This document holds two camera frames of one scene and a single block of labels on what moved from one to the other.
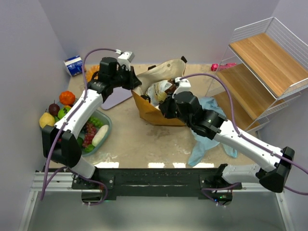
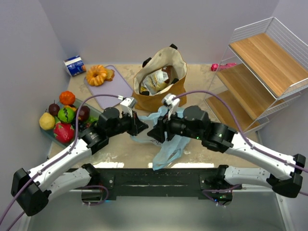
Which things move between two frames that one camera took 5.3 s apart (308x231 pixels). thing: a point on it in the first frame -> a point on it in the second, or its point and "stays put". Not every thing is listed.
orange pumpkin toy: (67, 97) stays put
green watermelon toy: (62, 112) stays put
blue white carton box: (74, 65) stays put
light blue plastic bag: (203, 143) -> (169, 150)
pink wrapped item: (216, 67) stays put
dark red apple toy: (54, 109) stays put
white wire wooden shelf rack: (265, 68) stays put
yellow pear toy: (46, 118) stays put
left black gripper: (131, 79) -> (132, 124)
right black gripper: (166, 109) -> (162, 130)
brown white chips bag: (157, 91) -> (155, 79)
